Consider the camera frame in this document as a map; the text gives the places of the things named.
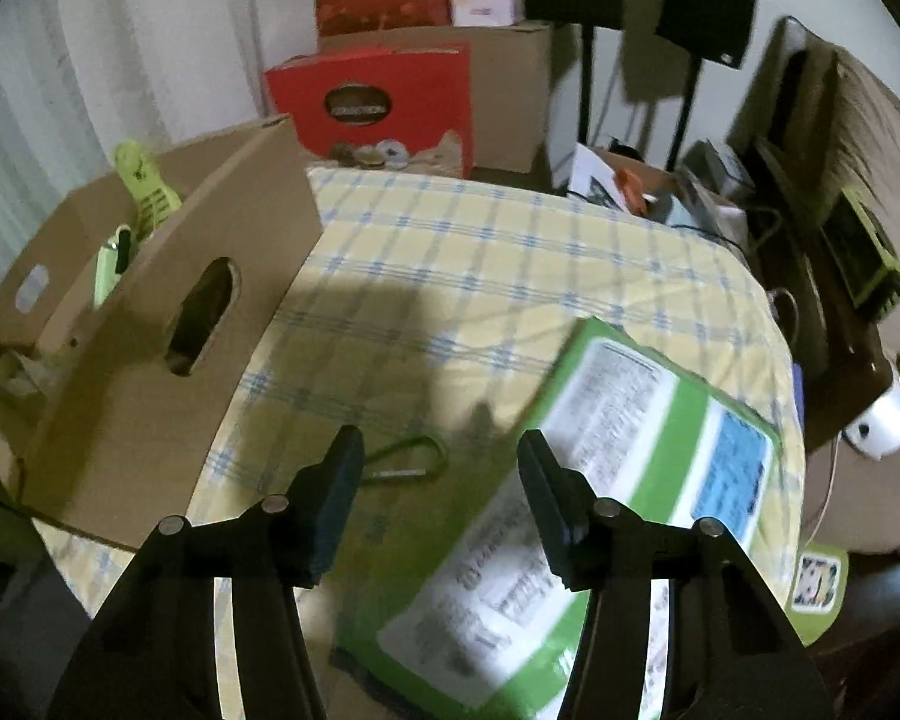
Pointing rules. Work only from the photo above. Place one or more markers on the white printed paper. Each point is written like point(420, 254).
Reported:
point(592, 176)

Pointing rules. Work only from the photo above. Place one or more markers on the dark wooden side table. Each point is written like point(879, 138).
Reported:
point(840, 360)

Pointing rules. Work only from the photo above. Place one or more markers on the green lunchbox with sticker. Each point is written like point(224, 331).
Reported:
point(817, 585)

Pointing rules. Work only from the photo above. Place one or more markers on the brown sofa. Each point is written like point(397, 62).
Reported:
point(855, 495)

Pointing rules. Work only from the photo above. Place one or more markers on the brown cushion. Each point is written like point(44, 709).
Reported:
point(870, 127)

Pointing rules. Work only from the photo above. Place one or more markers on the green and white box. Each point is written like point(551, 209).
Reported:
point(645, 390)

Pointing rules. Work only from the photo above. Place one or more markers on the white curtain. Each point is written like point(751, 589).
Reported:
point(82, 52)

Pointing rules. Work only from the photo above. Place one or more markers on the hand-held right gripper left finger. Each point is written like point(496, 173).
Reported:
point(330, 510)

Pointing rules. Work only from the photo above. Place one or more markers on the large brown cardboard box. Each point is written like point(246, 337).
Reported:
point(510, 105)

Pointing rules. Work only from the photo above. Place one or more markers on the green carabiner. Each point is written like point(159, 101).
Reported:
point(405, 474)

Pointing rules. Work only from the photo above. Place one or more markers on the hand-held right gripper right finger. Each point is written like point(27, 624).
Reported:
point(559, 517)

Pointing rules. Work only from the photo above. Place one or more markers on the white round device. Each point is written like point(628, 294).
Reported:
point(889, 420)

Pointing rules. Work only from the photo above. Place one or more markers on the red gift box oval window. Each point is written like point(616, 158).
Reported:
point(420, 90)

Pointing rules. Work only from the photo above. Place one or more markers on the green and black device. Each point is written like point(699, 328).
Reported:
point(862, 255)

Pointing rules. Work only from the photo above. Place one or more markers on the small brown cardboard box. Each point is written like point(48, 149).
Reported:
point(656, 180)

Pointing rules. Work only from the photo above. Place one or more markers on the orange object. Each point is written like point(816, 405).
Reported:
point(630, 191)

